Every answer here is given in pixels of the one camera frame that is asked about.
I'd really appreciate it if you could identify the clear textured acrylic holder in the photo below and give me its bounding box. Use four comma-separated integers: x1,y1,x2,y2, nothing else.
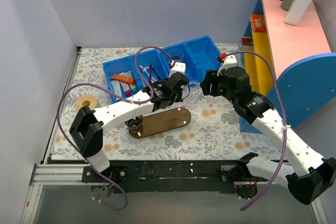
186,81,203,103

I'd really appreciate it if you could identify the dark smoked plastic cup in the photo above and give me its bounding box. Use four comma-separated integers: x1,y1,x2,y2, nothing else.
125,118,143,134

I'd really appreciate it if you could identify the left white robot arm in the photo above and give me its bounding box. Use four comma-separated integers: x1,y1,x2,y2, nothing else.
69,72,189,182

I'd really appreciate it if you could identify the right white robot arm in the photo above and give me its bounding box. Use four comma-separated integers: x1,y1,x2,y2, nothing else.
200,67,335,205

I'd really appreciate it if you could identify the white toothbrush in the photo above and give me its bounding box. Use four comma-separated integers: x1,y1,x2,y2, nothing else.
139,65,158,82

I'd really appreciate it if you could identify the oval wooden tray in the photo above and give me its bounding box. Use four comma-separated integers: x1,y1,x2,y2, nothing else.
129,107,191,139

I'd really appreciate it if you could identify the red toothbrush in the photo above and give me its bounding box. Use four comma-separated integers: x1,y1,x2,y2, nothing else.
149,65,152,85

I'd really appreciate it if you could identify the orange toothpaste tube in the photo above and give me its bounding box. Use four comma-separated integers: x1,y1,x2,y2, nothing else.
110,74,136,84

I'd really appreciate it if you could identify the sponge package box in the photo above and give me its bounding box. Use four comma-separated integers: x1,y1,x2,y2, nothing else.
236,36,254,67

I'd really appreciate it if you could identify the right blue divided bin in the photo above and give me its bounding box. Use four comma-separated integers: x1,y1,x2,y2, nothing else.
163,35,221,82

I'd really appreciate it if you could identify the blue divided bin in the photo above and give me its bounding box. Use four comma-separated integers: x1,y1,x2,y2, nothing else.
102,49,170,98
163,35,221,82

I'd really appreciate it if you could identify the clear plastic cup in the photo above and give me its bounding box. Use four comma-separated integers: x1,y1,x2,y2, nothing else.
169,49,184,62

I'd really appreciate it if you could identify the white tube green cap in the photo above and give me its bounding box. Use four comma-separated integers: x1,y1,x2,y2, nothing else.
128,84,138,94

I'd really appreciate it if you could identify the floral table mat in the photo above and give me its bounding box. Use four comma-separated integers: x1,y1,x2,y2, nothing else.
48,47,280,162

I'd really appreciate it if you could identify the left blue divided bin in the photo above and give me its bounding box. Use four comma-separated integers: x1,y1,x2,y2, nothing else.
102,49,170,98

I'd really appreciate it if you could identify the blue pink shelf unit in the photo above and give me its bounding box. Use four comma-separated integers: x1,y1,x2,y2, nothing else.
244,0,335,127

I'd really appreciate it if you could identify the orange snack box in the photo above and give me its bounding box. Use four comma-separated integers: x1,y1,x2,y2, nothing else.
250,14,267,33

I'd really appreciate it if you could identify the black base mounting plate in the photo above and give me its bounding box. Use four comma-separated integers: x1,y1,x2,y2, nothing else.
81,159,270,196

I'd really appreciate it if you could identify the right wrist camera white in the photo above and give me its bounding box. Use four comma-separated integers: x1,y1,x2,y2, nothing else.
217,53,237,76

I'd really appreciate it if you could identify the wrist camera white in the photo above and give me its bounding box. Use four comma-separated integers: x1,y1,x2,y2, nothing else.
217,53,237,76
169,62,186,78

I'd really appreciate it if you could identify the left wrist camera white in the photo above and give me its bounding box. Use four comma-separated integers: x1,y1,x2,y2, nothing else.
169,62,186,78

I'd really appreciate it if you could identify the wooden ring roll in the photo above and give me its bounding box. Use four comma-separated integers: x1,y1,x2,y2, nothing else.
75,94,102,114

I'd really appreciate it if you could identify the aluminium frame rail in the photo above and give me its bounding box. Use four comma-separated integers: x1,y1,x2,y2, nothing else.
20,162,87,224

